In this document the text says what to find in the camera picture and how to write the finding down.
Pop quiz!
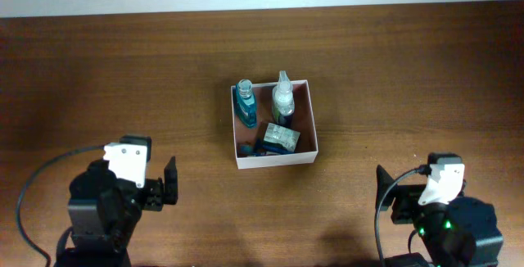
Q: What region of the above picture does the teal red toothpaste box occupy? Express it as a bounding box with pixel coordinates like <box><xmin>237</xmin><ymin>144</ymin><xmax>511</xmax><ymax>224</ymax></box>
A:
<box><xmin>237</xmin><ymin>143</ymin><xmax>262</xmax><ymax>157</ymax></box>

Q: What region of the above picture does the teal mouthwash bottle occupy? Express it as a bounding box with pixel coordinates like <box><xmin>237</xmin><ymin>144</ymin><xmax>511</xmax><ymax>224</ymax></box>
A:
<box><xmin>235</xmin><ymin>79</ymin><xmax>257</xmax><ymax>129</ymax></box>

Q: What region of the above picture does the green white soap box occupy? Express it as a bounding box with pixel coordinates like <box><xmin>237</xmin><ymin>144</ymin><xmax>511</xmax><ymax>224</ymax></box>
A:
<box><xmin>262</xmin><ymin>123</ymin><xmax>300</xmax><ymax>153</ymax></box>

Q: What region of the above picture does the clear purple liquid bottle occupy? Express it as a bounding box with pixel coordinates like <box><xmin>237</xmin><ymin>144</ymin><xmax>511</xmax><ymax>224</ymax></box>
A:
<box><xmin>272</xmin><ymin>70</ymin><xmax>295</xmax><ymax>128</ymax></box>

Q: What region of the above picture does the blue disposable razor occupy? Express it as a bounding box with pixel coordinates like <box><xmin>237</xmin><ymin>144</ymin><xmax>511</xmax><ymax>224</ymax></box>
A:
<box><xmin>254</xmin><ymin>138</ymin><xmax>290</xmax><ymax>155</ymax></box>

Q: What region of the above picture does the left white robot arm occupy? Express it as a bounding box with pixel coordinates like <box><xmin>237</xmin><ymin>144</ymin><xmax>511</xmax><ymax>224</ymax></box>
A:
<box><xmin>55</xmin><ymin>157</ymin><xmax>178</xmax><ymax>267</ymax></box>

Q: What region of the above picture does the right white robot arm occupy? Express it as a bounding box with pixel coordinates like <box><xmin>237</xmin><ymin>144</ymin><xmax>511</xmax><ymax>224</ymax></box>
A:
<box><xmin>374</xmin><ymin>165</ymin><xmax>504</xmax><ymax>266</ymax></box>

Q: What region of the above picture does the white open cardboard box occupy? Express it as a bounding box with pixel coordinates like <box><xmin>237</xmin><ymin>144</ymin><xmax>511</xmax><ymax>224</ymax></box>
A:
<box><xmin>232</xmin><ymin>79</ymin><xmax>318</xmax><ymax>170</ymax></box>

